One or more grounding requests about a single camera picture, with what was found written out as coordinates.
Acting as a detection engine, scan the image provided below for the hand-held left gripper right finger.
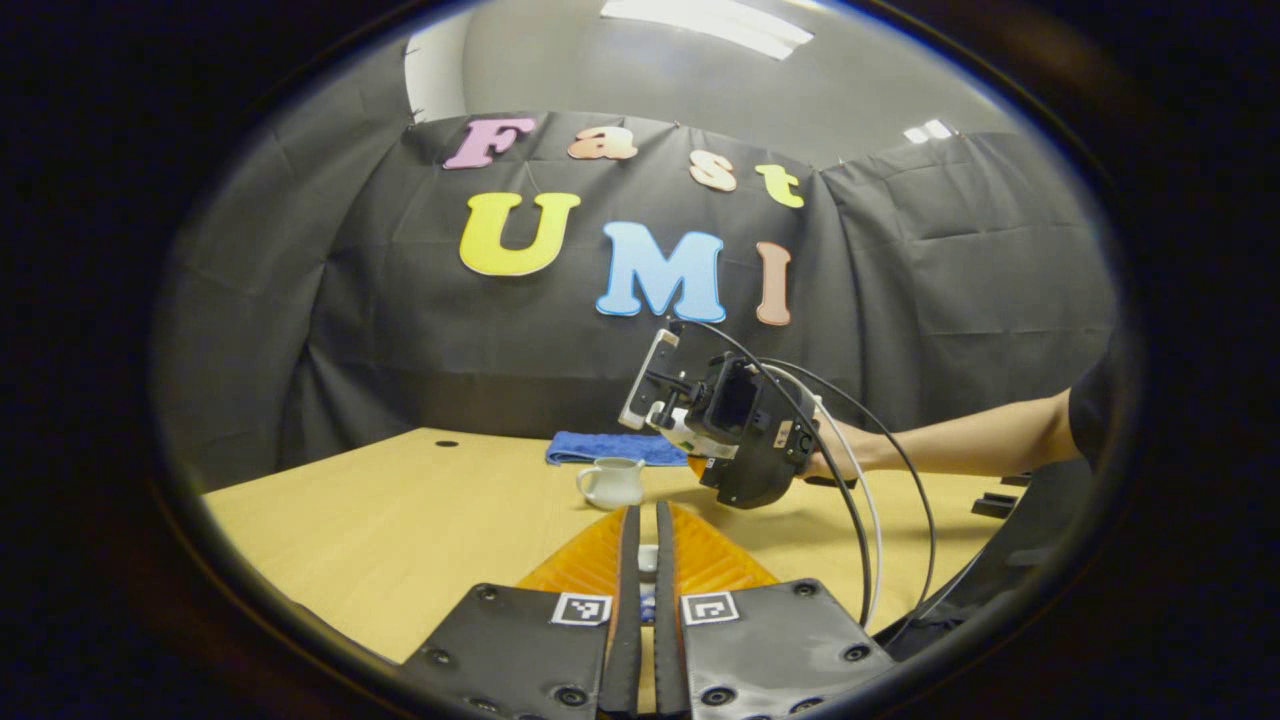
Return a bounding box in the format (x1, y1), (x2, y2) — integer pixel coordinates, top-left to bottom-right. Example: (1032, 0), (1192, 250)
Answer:
(655, 500), (897, 720)

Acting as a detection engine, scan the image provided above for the person's black shirt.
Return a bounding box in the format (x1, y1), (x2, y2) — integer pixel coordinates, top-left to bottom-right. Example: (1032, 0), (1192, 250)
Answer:
(875, 335), (1126, 661)

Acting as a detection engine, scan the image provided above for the white teacup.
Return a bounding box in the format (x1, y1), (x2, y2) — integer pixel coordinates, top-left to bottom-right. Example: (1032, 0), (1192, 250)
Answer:
(576, 457), (647, 511)

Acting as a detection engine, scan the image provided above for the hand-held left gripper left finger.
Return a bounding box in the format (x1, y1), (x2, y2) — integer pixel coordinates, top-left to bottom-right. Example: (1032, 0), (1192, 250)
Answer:
(400, 505), (642, 720)

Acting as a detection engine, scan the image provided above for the black backdrop cloth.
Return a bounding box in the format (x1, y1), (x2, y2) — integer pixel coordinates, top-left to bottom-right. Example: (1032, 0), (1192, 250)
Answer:
(155, 40), (1119, 491)

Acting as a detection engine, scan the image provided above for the blue towel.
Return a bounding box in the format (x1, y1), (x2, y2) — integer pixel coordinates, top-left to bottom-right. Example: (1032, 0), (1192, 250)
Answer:
(545, 431), (691, 468)

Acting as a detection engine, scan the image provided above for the white blue-patterned teacup lid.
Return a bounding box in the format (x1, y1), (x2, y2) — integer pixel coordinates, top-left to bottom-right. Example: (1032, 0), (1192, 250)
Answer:
(637, 543), (661, 626)

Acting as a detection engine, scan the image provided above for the long ceiling light panel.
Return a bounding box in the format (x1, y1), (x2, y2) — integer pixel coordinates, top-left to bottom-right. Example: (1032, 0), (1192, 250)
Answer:
(600, 0), (816, 61)

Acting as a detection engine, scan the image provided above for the white cable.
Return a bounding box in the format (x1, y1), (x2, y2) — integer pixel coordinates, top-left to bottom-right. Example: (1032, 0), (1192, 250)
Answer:
(765, 365), (887, 629)

